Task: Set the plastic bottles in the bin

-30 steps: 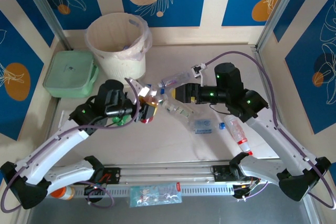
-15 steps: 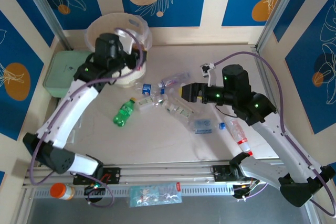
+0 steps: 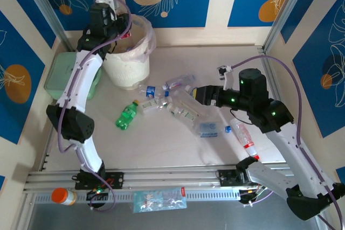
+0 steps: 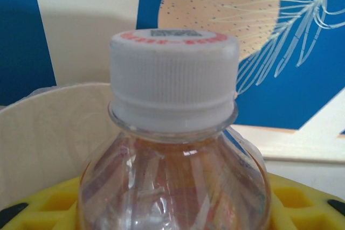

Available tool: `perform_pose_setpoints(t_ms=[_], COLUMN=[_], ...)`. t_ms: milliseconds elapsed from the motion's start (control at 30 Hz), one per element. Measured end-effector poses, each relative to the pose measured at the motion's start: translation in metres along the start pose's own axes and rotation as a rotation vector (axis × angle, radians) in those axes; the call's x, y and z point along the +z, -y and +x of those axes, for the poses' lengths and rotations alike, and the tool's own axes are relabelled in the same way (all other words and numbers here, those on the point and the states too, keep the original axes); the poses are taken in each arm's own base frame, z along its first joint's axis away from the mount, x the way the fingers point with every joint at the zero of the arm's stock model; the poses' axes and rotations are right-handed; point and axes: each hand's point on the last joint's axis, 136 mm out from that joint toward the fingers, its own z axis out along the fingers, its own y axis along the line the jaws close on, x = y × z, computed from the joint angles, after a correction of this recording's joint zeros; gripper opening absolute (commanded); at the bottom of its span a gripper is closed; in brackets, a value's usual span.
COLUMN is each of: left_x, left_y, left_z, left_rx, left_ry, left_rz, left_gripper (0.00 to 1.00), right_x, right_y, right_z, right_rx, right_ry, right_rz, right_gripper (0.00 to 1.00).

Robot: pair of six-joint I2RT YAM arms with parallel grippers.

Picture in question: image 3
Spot clear plastic bin liner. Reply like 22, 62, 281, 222
122, 14, 157, 62

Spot orange-capped jar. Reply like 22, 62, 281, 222
51, 187, 78, 206

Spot pale blue wet wipes packet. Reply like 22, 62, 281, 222
132, 186, 188, 214

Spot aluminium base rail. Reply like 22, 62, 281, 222
23, 164, 316, 196

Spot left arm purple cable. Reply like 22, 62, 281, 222
58, 0, 133, 212

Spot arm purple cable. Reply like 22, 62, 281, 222
231, 54, 345, 230
58, 0, 133, 212

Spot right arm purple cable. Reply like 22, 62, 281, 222
231, 54, 345, 230

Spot green bin lid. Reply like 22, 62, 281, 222
44, 52, 102, 101

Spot blue-label bottle white cap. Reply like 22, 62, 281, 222
184, 85, 201, 99

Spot long clear unlabelled bottle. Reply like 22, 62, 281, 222
174, 89, 210, 119

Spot thin black cable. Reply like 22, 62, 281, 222
229, 108, 254, 126

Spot cream plastic waste bin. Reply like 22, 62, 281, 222
101, 14, 154, 90

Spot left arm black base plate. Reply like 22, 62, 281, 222
72, 171, 125, 190

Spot grey slotted cable duct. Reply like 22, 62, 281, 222
34, 189, 241, 204

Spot aluminium frame post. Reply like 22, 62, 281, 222
19, 0, 75, 52
261, 0, 311, 53

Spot clear bottle Pepsi blue label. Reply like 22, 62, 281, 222
137, 84, 171, 99

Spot green bottle yellow cap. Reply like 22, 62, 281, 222
115, 99, 141, 131

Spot short clear bottle green label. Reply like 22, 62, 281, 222
140, 97, 175, 115

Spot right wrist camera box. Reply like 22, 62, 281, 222
217, 64, 234, 90

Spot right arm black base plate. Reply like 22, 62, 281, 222
215, 169, 259, 187

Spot clear bottle purple label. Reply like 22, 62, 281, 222
161, 72, 196, 91

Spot long clear bottle red label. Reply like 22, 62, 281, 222
229, 118, 261, 160

